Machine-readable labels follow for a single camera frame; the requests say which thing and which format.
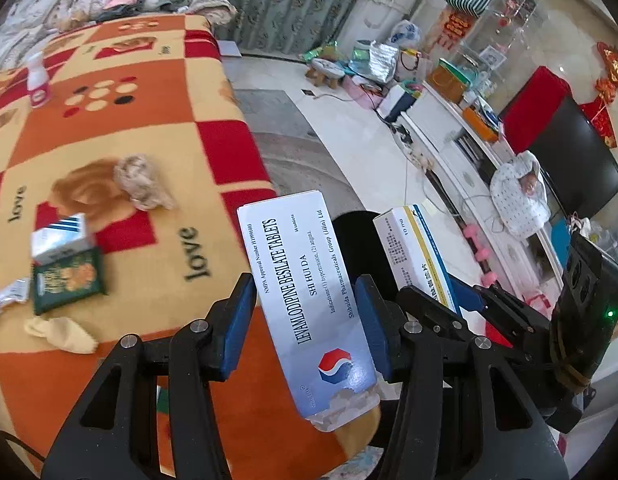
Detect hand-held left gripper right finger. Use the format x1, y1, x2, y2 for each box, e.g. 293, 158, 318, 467
353, 274, 562, 480

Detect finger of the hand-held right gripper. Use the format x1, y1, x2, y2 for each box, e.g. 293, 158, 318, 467
446, 272, 552, 356
396, 285, 477, 348

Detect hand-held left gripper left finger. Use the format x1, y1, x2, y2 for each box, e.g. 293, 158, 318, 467
41, 272, 260, 480

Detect pale blue medicine box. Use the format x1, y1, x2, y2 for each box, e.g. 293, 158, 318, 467
236, 190, 381, 433

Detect white box yellow blue stripe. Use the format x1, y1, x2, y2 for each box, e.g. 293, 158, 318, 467
372, 204, 465, 313

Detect black trash bin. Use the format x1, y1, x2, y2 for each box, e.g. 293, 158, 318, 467
330, 211, 407, 311

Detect pale yellow cloth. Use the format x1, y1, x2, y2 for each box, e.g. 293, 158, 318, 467
23, 315, 100, 357

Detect green box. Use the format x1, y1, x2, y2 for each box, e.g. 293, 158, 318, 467
31, 247, 107, 316

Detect beige paper tissue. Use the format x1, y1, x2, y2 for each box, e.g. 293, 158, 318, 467
113, 154, 177, 212

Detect white box blue diagonal stripes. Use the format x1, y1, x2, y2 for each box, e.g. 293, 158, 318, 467
30, 212, 97, 266

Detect pink dumbbell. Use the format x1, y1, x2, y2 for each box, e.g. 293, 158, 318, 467
464, 225, 496, 262

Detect black television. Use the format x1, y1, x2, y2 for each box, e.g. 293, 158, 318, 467
499, 95, 618, 221

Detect orange box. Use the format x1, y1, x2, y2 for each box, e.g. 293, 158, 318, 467
461, 105, 500, 141

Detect white TV cabinet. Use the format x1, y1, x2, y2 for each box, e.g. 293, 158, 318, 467
399, 80, 565, 301

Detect grey rug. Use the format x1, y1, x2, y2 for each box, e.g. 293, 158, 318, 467
229, 87, 370, 221

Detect white navy bag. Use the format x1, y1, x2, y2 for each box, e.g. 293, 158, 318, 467
376, 85, 420, 123

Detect red cloth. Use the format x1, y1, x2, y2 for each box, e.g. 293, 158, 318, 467
499, 65, 575, 146

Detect orange gift bag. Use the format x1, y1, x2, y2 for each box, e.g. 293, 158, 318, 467
426, 60, 470, 103

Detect red orange printed blanket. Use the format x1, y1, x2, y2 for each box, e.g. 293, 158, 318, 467
0, 12, 390, 480

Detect pink storage box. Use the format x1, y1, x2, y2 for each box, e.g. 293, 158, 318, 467
341, 77, 385, 108

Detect silver wrapper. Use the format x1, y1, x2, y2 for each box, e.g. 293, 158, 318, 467
0, 277, 32, 318

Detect red knot decoration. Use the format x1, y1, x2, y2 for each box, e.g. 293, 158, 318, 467
579, 42, 618, 148

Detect silver foil bag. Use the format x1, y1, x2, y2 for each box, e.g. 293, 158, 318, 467
366, 42, 402, 83

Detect small wooden stool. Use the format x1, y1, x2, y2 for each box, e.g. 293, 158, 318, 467
305, 57, 346, 88

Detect white blue plastic bag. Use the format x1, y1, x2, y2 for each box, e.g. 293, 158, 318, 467
389, 20, 422, 51

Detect red hanging decoration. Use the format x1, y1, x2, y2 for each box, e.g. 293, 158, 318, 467
436, 10, 475, 51

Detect green foil packets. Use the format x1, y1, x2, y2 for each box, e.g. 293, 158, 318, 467
300, 45, 340, 63

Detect glass display cabinet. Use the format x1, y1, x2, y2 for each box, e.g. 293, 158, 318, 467
469, 0, 540, 71

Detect white lace cover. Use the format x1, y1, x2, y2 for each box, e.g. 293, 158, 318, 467
334, 0, 440, 56

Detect white bottle pink label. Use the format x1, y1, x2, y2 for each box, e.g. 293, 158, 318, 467
26, 51, 52, 111

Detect green patterned curtain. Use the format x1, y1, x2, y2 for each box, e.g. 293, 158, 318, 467
164, 0, 380, 58

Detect folded clothes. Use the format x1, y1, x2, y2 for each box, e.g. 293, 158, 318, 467
96, 0, 144, 13

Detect white crumpled cloth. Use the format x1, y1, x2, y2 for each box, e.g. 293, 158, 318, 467
0, 15, 54, 68

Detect fringed embroidered pillow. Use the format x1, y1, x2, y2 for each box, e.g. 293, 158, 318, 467
4, 0, 84, 31

